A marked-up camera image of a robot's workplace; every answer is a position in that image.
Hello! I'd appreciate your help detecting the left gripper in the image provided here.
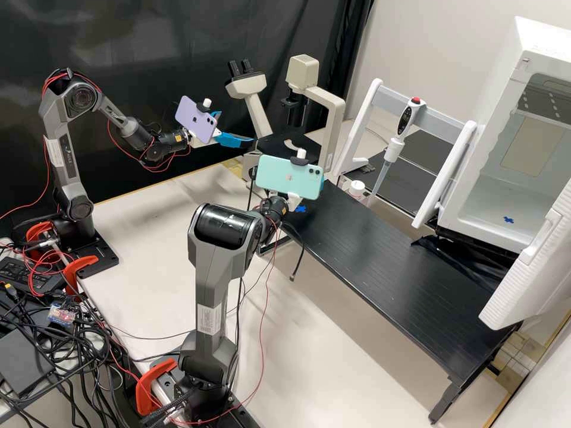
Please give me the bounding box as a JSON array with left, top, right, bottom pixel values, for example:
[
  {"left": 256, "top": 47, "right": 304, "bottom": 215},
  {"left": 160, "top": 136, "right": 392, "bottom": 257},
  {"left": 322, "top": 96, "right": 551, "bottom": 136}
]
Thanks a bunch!
[{"left": 188, "top": 110, "right": 256, "bottom": 149}]

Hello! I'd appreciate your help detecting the cream microscope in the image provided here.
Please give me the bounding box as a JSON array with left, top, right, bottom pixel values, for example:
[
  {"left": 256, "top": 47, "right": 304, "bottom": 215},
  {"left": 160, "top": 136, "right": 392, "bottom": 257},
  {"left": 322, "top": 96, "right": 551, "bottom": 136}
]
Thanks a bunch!
[{"left": 225, "top": 54, "right": 347, "bottom": 190}]

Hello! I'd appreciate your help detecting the pipette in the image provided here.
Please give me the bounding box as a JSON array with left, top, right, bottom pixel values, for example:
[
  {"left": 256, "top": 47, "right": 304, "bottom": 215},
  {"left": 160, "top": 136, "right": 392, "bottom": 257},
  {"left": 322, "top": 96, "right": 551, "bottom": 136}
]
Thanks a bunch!
[{"left": 367, "top": 95, "right": 427, "bottom": 208}]

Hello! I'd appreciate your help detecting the red clamp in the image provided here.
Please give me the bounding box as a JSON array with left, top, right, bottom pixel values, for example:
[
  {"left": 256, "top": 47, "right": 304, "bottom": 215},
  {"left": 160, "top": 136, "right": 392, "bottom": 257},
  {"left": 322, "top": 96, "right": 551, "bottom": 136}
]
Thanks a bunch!
[
  {"left": 24, "top": 225, "right": 57, "bottom": 253},
  {"left": 62, "top": 254, "right": 100, "bottom": 295},
  {"left": 135, "top": 358, "right": 179, "bottom": 416}
]

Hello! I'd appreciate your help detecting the black platform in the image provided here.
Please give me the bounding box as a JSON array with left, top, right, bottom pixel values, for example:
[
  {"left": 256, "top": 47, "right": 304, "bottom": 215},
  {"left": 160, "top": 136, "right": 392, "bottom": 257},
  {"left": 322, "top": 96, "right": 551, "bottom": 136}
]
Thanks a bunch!
[
  {"left": 341, "top": 153, "right": 451, "bottom": 224},
  {"left": 401, "top": 127, "right": 460, "bottom": 152},
  {"left": 267, "top": 180, "right": 523, "bottom": 423}
]

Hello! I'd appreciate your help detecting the white pipette stand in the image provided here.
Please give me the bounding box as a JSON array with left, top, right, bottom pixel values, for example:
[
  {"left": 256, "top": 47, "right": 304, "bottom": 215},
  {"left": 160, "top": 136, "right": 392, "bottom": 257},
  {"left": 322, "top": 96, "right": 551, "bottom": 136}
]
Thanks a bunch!
[{"left": 332, "top": 78, "right": 479, "bottom": 231}]

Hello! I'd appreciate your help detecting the small circuit board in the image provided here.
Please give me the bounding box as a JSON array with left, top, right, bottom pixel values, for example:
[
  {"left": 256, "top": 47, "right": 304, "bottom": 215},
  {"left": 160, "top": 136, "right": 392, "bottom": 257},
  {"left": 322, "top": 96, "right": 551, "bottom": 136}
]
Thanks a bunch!
[{"left": 48, "top": 304, "right": 77, "bottom": 324}]

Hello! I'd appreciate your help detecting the white incubator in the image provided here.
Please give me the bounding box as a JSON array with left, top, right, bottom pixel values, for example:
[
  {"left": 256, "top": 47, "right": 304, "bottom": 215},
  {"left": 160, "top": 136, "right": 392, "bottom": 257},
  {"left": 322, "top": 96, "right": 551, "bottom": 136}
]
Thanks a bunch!
[{"left": 439, "top": 15, "right": 571, "bottom": 268}]

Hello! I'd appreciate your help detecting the black power box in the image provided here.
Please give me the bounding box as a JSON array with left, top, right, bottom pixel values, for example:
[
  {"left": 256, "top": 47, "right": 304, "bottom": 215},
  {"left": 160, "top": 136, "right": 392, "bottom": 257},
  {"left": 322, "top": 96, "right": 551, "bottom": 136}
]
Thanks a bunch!
[{"left": 0, "top": 328, "right": 55, "bottom": 395}]

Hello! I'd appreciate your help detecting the incubator door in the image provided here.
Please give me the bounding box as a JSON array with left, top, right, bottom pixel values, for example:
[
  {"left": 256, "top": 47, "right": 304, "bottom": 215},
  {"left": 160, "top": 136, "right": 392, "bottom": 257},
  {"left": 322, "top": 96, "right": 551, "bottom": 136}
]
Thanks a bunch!
[{"left": 478, "top": 180, "right": 571, "bottom": 332}]

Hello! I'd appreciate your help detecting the left wrist camera phone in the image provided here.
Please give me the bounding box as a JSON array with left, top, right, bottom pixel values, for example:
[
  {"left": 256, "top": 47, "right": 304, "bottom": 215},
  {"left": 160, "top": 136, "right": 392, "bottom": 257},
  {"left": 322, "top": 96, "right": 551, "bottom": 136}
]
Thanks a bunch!
[{"left": 174, "top": 95, "right": 222, "bottom": 145}]

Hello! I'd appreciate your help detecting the wrist camera phone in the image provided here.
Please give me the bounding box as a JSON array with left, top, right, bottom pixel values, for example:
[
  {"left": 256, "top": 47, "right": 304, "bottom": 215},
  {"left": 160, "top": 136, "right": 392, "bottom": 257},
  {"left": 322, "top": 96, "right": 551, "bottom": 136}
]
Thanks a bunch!
[
  {"left": 174, "top": 95, "right": 222, "bottom": 145},
  {"left": 254, "top": 149, "right": 327, "bottom": 202}
]

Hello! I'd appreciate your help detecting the right wrist camera phone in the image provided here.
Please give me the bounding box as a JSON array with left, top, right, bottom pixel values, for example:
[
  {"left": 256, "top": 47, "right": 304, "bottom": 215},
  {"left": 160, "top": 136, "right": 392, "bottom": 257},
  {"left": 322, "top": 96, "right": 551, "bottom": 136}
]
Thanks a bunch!
[{"left": 254, "top": 149, "right": 327, "bottom": 202}]

